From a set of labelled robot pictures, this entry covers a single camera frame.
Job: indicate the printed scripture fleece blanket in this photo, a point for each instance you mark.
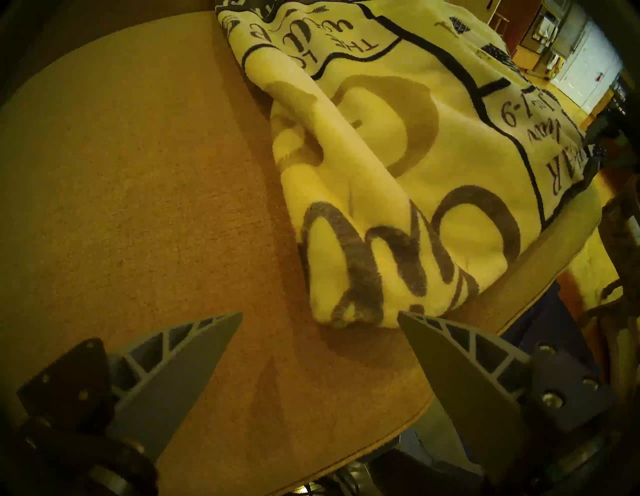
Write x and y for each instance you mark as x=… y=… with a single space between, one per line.
x=400 y=150

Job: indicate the mustard sofa seat cushion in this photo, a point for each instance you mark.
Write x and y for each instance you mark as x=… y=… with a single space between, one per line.
x=125 y=200

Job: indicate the steel wall oven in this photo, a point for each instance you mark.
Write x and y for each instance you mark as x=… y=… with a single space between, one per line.
x=547 y=27

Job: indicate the wooden stool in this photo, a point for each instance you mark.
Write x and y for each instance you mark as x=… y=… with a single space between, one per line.
x=501 y=21

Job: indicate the mustard fabric loveseat sofa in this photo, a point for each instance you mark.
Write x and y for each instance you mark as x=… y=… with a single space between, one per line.
x=125 y=200

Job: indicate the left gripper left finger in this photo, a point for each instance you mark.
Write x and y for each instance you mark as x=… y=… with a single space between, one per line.
x=160 y=390

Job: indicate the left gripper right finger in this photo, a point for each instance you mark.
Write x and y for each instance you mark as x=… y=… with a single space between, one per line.
x=475 y=395

